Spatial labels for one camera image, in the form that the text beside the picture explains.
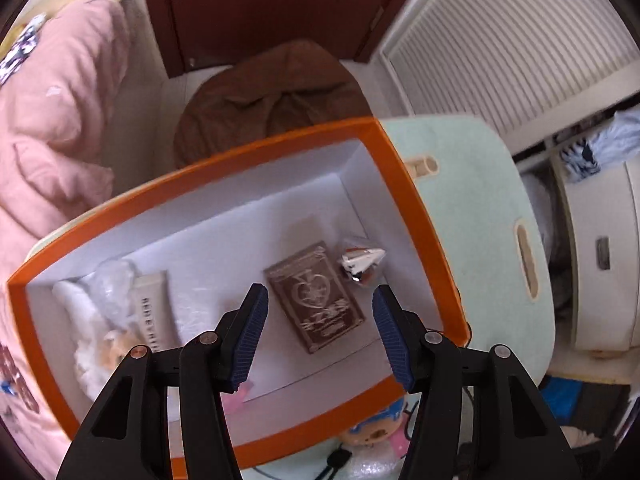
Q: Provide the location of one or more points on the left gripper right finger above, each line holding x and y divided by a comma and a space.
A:
514, 433

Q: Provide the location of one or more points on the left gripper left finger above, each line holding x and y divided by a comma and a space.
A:
125, 433

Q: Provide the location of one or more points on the white fluffy cloth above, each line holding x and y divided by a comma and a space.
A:
88, 329

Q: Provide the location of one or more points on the white cream tube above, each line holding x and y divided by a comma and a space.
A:
150, 299

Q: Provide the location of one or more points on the brown playing card box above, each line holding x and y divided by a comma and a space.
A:
314, 298

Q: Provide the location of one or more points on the small doll figure keychain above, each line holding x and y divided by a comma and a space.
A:
114, 346

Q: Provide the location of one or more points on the brown bear plush keychain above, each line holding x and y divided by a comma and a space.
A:
376, 428

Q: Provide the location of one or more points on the pink heart shaped box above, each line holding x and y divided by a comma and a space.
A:
233, 402

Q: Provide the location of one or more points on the mint green lap table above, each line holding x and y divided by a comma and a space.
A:
490, 238

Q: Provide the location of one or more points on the white drawer cabinet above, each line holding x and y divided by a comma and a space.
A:
602, 214

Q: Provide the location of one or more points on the orange cardboard box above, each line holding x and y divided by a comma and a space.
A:
216, 227

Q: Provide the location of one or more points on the pink bed quilt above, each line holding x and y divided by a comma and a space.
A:
54, 110

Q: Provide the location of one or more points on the brown coat on floor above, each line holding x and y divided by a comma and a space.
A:
292, 86

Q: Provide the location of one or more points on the dark red wooden door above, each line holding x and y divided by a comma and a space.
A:
197, 34

